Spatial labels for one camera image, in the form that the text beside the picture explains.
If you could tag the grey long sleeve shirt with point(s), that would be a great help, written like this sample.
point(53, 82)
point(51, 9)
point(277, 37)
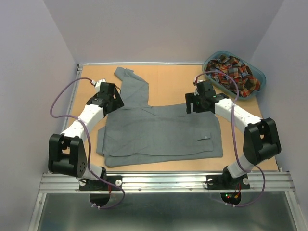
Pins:
point(138, 133)

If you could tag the aluminium back rail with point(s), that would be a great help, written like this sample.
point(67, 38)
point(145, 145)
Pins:
point(140, 63)

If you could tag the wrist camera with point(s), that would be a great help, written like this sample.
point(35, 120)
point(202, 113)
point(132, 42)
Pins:
point(196, 82)
point(97, 84)

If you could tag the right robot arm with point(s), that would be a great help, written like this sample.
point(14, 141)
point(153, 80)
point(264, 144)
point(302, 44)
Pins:
point(261, 139)

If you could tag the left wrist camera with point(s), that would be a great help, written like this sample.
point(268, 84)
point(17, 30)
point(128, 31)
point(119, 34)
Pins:
point(97, 84)

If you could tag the plaid long sleeve shirt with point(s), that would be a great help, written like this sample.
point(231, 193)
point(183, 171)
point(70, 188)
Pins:
point(233, 74)

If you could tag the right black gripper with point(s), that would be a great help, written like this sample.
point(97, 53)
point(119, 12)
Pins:
point(191, 97)

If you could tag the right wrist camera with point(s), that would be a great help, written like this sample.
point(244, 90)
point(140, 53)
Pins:
point(196, 82)

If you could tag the teal plastic basket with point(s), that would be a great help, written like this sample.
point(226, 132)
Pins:
point(257, 73)

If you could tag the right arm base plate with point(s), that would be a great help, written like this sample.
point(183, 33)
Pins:
point(222, 182)

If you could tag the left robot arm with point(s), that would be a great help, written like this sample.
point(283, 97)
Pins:
point(67, 154)

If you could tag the aluminium rail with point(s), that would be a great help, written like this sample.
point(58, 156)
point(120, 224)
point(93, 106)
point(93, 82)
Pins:
point(161, 182)
point(140, 63)

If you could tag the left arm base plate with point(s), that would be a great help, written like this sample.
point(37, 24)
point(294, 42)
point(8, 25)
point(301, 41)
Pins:
point(86, 185)

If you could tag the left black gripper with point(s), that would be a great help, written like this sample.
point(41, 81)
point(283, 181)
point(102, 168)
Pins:
point(117, 102)

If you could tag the aluminium front rail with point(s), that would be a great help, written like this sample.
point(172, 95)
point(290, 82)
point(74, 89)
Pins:
point(161, 182)

